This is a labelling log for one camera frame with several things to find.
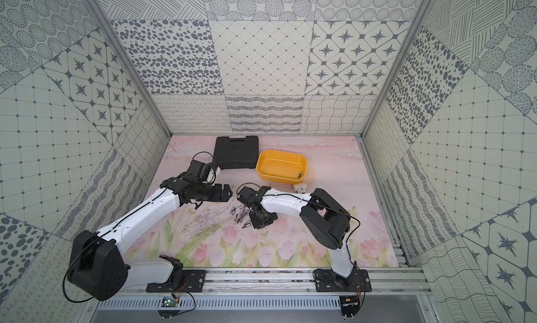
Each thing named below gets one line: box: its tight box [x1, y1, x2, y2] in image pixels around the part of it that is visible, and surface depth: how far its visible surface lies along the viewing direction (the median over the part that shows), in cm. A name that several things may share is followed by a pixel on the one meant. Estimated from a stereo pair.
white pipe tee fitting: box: [290, 183, 307, 194], surface depth 98 cm
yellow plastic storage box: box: [255, 149, 308, 186], surface depth 106 cm
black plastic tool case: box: [212, 135, 260, 170], surface depth 110 cm
